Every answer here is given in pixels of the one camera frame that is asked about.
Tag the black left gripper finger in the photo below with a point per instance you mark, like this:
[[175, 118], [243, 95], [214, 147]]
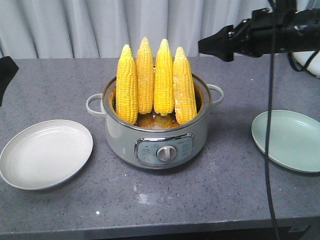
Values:
[[8, 70]]

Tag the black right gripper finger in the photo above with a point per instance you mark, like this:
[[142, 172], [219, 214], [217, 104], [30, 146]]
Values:
[[225, 53], [214, 43]]

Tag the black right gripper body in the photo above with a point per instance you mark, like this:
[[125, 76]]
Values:
[[255, 36]]

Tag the yellow corn cob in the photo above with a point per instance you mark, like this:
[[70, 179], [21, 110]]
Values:
[[163, 98], [183, 88], [127, 87]]

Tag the pale corn cob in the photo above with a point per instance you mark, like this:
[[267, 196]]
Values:
[[145, 77]]

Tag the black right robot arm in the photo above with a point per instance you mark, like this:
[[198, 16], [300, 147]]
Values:
[[303, 32]]

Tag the grey pleated curtain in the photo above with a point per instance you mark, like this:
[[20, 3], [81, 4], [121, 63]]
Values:
[[48, 29]]

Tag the white rice cooker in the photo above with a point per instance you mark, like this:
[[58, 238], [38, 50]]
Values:
[[314, 65]]

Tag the white round plate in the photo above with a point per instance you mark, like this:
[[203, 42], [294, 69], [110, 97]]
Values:
[[46, 154]]

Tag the light green round plate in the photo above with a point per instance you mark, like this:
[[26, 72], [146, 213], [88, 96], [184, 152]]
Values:
[[294, 141]]

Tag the grey-green electric cooking pot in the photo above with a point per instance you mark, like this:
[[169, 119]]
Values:
[[162, 143]]

